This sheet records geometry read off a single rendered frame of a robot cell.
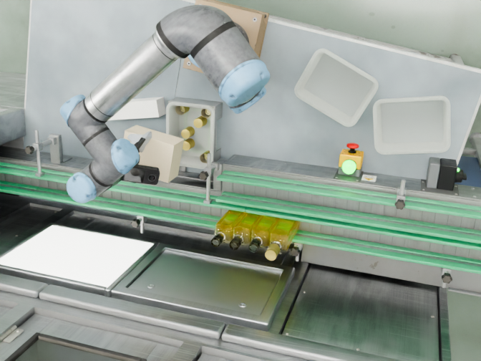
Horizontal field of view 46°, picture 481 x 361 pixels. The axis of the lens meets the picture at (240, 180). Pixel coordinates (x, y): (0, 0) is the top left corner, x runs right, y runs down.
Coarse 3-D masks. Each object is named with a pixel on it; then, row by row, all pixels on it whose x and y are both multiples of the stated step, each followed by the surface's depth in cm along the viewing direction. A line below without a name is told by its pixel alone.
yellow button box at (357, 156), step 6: (342, 150) 186; (348, 150) 185; (342, 156) 182; (348, 156) 182; (354, 156) 181; (360, 156) 181; (342, 162) 183; (360, 162) 181; (360, 168) 182; (342, 174) 184; (348, 174) 183; (354, 174) 183
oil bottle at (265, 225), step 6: (264, 216) 181; (270, 216) 181; (258, 222) 176; (264, 222) 177; (270, 222) 177; (276, 222) 180; (252, 228) 172; (258, 228) 172; (264, 228) 172; (270, 228) 173; (252, 234) 171; (258, 234) 170; (264, 234) 170; (252, 240) 171; (264, 240) 170; (264, 246) 171
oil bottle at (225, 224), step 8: (224, 216) 181; (232, 216) 181; (240, 216) 182; (216, 224) 175; (224, 224) 175; (232, 224) 175; (216, 232) 174; (224, 232) 173; (232, 232) 175; (224, 240) 174
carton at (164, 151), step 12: (132, 132) 168; (144, 132) 170; (156, 132) 173; (156, 144) 167; (168, 144) 165; (180, 144) 170; (144, 156) 169; (156, 156) 168; (168, 156) 167; (180, 156) 173; (168, 168) 168; (168, 180) 169
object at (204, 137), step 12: (168, 108) 193; (192, 108) 199; (204, 108) 190; (168, 120) 195; (180, 120) 201; (192, 120) 200; (168, 132) 196; (180, 132) 203; (204, 132) 200; (204, 144) 201; (192, 156) 204
